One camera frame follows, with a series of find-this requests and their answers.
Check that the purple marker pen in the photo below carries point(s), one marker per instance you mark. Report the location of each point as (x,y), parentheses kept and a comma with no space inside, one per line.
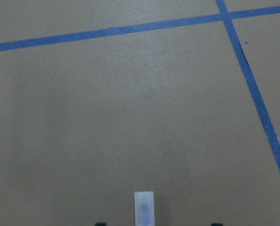
(144,208)

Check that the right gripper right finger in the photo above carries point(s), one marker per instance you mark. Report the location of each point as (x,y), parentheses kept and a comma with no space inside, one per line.
(216,224)

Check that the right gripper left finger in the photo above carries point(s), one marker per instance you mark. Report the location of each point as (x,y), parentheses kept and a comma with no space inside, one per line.
(100,224)

